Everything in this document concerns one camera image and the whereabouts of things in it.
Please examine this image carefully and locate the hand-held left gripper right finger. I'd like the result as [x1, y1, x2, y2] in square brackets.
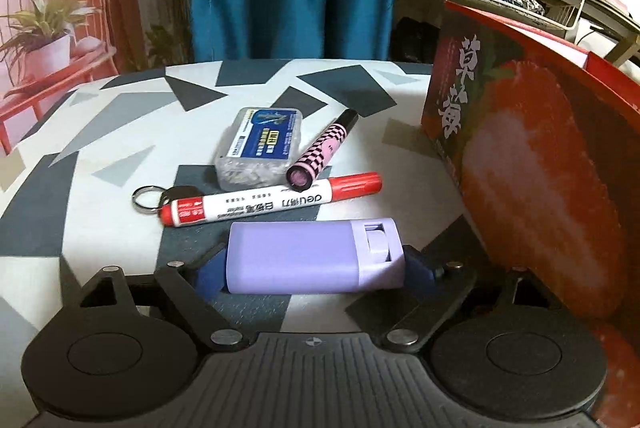
[382, 244, 566, 354]

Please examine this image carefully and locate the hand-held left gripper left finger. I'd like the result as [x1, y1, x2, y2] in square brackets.
[60, 244, 249, 353]

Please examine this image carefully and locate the red and white marker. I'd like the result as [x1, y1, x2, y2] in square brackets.
[159, 171, 384, 227]

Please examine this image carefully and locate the dark key with ring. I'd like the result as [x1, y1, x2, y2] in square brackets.
[131, 185, 203, 211]

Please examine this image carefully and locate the purple plastic case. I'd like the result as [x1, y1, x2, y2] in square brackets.
[224, 217, 407, 295]

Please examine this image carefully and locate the clear plastic box blue label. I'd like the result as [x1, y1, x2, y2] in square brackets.
[215, 107, 304, 190]

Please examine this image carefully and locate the red cardboard box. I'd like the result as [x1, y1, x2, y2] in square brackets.
[421, 0, 640, 428]

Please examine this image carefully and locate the pink checkered pen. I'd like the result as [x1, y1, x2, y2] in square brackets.
[286, 109, 360, 189]

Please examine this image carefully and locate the geometric patterned tablecloth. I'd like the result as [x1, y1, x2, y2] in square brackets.
[0, 58, 501, 409]

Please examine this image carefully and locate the black bag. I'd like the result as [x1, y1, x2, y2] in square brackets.
[392, 16, 443, 64]

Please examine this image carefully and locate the printed room backdrop cloth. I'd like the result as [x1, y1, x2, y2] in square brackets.
[0, 0, 198, 159]

